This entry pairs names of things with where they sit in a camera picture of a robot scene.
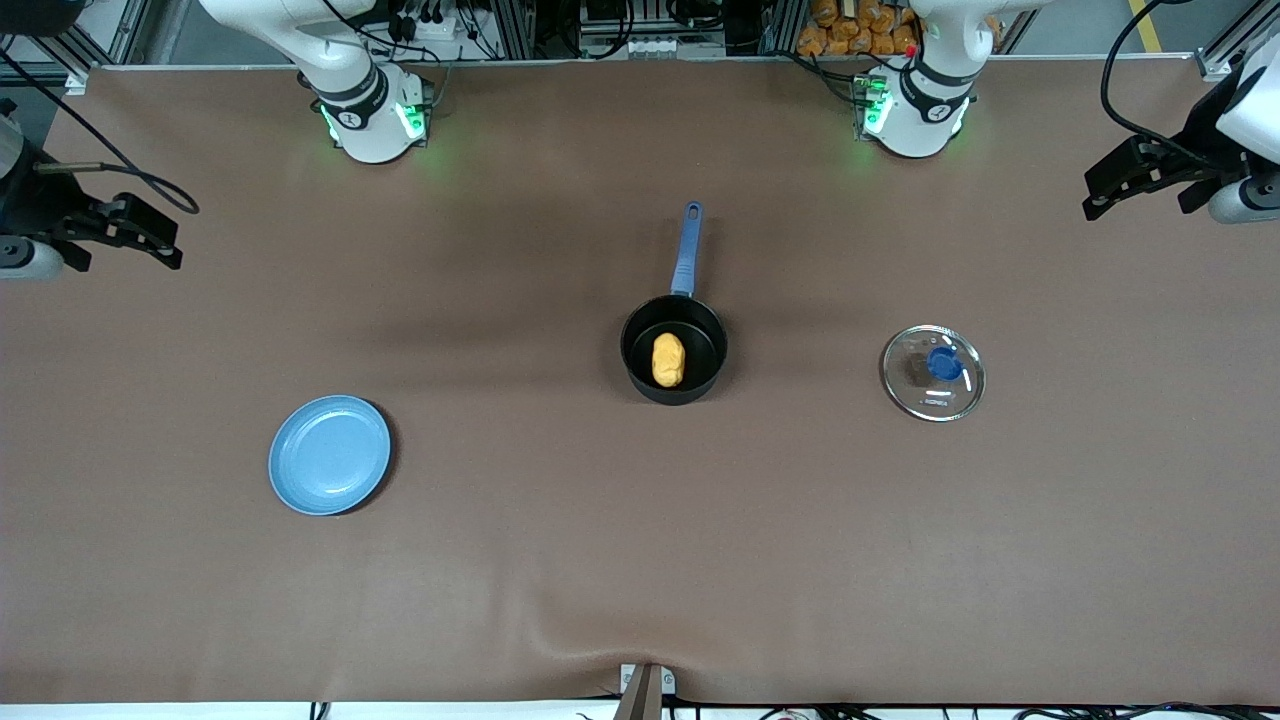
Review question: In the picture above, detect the glass lid blue knob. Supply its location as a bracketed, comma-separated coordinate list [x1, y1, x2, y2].
[880, 324, 987, 423]

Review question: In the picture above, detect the blue round plate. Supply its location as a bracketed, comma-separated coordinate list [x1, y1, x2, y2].
[268, 395, 393, 517]

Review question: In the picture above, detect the orange packaged goods pile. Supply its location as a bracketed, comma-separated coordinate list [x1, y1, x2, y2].
[797, 0, 916, 57]

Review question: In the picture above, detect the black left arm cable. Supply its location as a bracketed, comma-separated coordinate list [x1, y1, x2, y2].
[1100, 0, 1201, 166]

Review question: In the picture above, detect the aluminium frame profile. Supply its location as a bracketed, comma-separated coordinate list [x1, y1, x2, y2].
[1195, 0, 1280, 81]
[0, 0, 141, 96]

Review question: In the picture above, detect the black pot blue handle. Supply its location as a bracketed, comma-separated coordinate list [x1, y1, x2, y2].
[620, 201, 729, 407]

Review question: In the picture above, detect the metal camera pole bracket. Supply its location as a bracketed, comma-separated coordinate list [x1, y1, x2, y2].
[620, 663, 677, 720]

